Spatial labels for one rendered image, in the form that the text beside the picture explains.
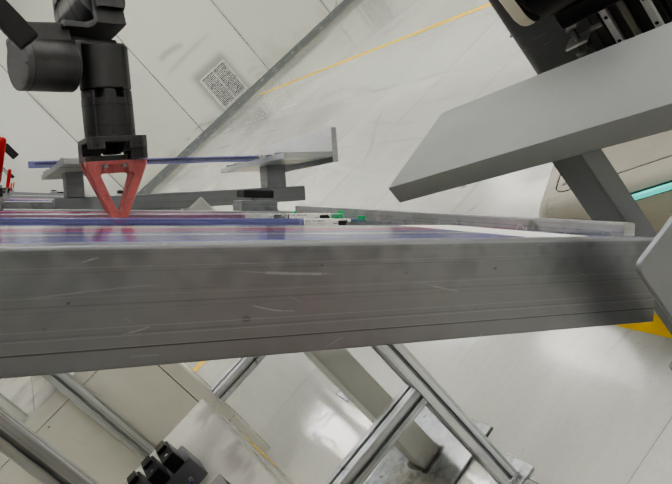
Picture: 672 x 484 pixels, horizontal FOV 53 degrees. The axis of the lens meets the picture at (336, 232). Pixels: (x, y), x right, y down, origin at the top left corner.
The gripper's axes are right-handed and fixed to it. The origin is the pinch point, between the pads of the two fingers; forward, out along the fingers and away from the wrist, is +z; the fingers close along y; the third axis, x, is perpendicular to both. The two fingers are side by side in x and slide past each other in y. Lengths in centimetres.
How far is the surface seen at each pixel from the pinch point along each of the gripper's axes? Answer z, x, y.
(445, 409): 43, 58, -20
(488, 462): 56, 67, -20
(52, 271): -0.4, -10.1, 48.8
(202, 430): 32.7, 10.3, -11.6
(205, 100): -92, 224, -758
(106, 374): 45, 7, -96
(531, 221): 1.7, 29.6, 37.2
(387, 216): 2.4, 29.8, 11.7
